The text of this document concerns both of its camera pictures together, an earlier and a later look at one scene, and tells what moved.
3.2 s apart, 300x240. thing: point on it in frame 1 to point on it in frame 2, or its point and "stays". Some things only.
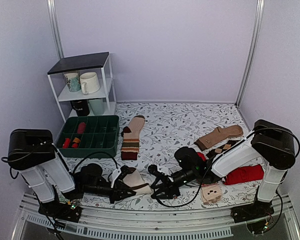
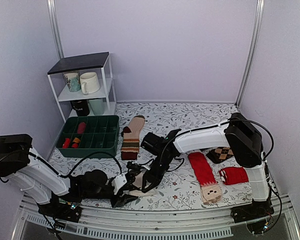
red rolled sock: x=81 y=128 stays
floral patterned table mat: x=165 y=151 stays
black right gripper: x=167 y=186 to x=153 y=180
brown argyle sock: x=215 y=152 stays
